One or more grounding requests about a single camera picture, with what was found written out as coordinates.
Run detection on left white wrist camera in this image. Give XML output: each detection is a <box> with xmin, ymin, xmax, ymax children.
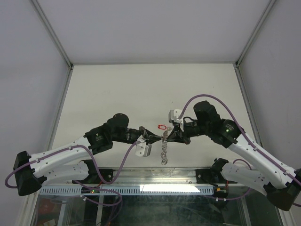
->
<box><xmin>135</xmin><ymin>139</ymin><xmax>152</xmax><ymax>157</ymax></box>

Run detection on aluminium mounting rail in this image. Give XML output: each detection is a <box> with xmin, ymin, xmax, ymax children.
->
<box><xmin>99</xmin><ymin>167</ymin><xmax>209</xmax><ymax>186</ymax></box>

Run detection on white slotted cable duct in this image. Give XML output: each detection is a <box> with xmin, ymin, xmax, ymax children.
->
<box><xmin>39</xmin><ymin>184</ymin><xmax>214</xmax><ymax>196</ymax></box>

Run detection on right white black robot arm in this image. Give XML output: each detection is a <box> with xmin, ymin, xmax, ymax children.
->
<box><xmin>167</xmin><ymin>101</ymin><xmax>301</xmax><ymax>211</ymax></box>

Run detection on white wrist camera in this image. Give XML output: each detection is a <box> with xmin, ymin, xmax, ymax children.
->
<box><xmin>168</xmin><ymin>109</ymin><xmax>184</xmax><ymax>131</ymax></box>
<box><xmin>135</xmin><ymin>139</ymin><xmax>152</xmax><ymax>157</ymax></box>

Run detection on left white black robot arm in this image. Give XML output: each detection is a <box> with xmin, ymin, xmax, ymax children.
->
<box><xmin>13</xmin><ymin>113</ymin><xmax>161</xmax><ymax>196</ymax></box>

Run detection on red key tag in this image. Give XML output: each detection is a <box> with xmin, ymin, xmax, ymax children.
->
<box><xmin>158</xmin><ymin>124</ymin><xmax>167</xmax><ymax>130</ymax></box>

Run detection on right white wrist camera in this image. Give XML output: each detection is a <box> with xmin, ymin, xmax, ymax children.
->
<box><xmin>168</xmin><ymin>109</ymin><xmax>184</xmax><ymax>131</ymax></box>

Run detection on metal disc with key rings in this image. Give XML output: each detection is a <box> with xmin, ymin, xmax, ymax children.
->
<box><xmin>160</xmin><ymin>130</ymin><xmax>168</xmax><ymax>165</ymax></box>

